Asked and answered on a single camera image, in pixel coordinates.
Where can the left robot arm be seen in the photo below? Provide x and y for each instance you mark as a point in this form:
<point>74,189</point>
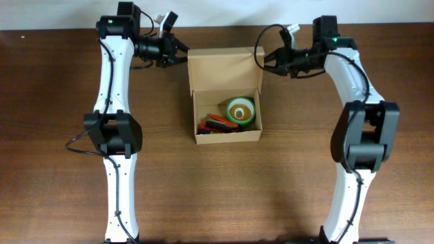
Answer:
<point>115,134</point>

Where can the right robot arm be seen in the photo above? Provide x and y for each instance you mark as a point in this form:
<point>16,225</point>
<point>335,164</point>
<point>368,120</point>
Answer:
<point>364,134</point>

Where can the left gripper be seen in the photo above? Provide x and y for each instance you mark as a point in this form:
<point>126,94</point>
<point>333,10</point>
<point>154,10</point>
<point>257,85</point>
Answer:
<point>169,53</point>

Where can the brown cardboard box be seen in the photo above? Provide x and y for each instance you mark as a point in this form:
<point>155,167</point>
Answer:
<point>219,79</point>

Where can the small yellow tape roll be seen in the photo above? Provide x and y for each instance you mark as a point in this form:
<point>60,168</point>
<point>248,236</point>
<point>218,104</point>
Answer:
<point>240,112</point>

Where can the orange utility knife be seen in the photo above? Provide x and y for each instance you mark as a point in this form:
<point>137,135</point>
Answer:
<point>204,129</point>

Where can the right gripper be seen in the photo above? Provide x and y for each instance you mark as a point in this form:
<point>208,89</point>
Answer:
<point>283,55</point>

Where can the green tape roll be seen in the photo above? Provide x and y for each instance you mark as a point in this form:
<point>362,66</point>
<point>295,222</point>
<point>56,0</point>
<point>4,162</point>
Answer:
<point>245,101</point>

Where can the black and orange stapler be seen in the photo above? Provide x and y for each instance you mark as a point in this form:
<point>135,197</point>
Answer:
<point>221,124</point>

